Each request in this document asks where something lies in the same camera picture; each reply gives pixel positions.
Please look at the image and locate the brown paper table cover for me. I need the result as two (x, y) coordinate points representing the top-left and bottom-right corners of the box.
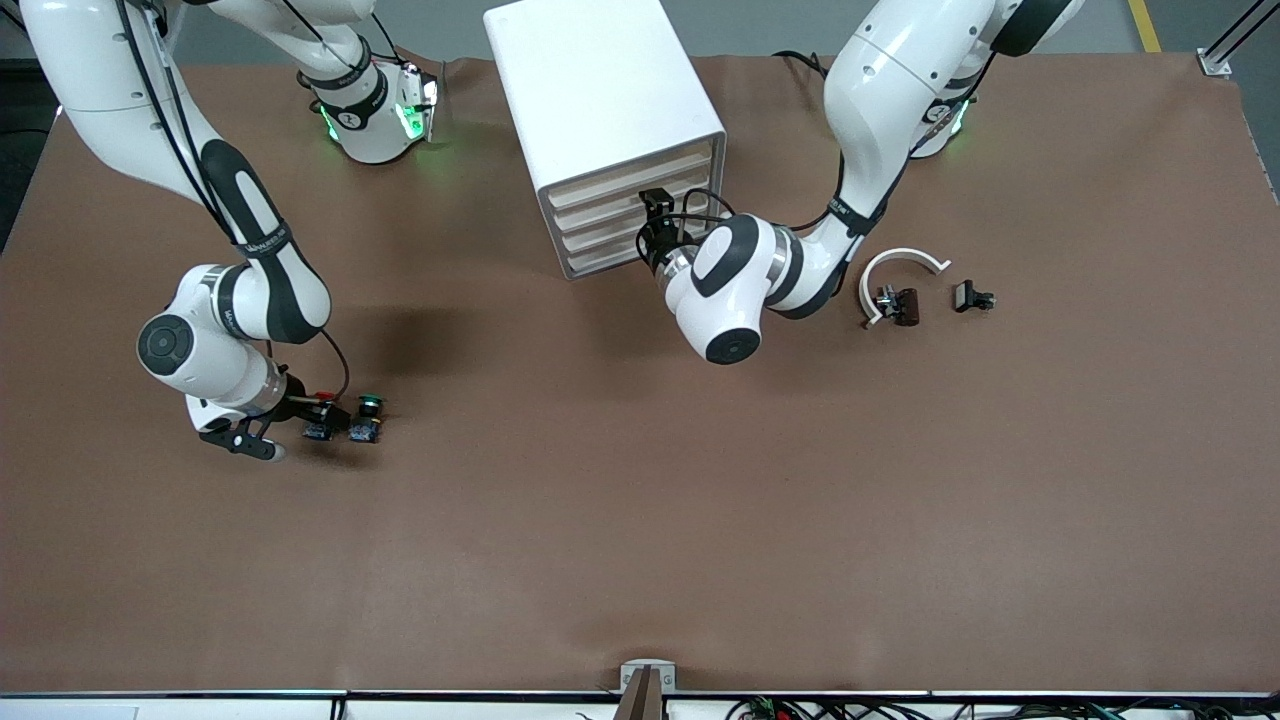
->
(0, 52), (1280, 697)

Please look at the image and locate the white table edge rail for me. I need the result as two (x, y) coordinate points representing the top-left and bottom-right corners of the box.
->
(0, 688), (1280, 720)

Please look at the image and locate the green push button switch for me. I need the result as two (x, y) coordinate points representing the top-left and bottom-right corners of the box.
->
(347, 393), (389, 445)

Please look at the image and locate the white curved plastic part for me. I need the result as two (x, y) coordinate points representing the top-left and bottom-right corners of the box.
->
(858, 247), (952, 330)

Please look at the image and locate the black arm base cable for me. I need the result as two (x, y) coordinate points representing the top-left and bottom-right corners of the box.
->
(772, 48), (831, 81)

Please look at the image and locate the aluminium frame profile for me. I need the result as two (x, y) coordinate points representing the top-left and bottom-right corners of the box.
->
(1195, 0), (1280, 79)

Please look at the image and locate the grey metal mount bracket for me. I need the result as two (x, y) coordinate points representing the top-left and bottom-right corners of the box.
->
(619, 659), (677, 694)

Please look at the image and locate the red push button switch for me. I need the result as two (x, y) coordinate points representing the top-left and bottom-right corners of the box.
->
(303, 392), (341, 443)

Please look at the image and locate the brown small electrical component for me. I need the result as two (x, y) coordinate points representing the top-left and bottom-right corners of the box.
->
(874, 285), (921, 328)

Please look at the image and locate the tangled cable bundle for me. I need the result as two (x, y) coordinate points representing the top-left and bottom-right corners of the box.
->
(725, 694), (1280, 720)

